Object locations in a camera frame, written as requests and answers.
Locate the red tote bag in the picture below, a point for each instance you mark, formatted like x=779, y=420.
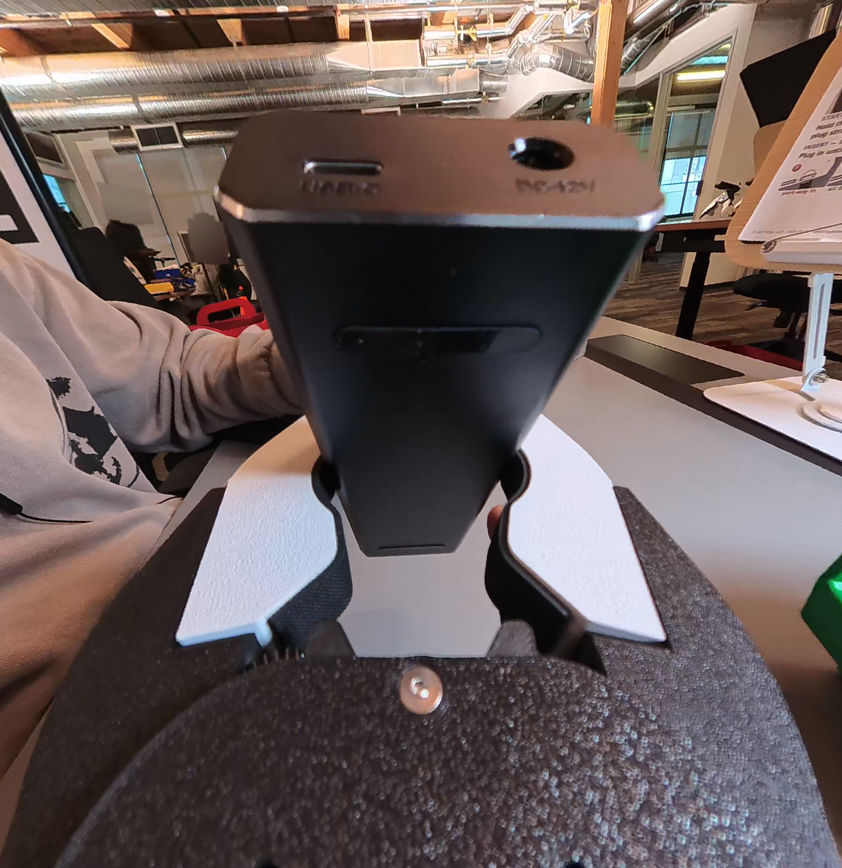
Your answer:
x=224, y=313
x=753, y=352

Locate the white document stand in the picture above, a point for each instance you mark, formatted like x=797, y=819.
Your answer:
x=767, y=400

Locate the black office chair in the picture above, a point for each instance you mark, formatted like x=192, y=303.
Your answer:
x=774, y=288

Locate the person's left forearm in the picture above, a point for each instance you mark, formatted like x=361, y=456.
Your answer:
x=156, y=352

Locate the black wall panel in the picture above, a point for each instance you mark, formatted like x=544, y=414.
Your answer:
x=780, y=74

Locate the black multi-port usb hub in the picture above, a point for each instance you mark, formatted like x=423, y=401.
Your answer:
x=428, y=407

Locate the printed instruction sheet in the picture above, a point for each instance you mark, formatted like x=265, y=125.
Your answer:
x=801, y=183

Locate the green plastic bin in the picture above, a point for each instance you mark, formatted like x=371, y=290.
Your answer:
x=831, y=610

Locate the wooden standing desk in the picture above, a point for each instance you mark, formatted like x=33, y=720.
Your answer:
x=692, y=227

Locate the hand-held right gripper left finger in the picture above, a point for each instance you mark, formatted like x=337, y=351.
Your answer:
x=272, y=549

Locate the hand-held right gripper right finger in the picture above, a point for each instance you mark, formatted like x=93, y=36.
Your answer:
x=577, y=542

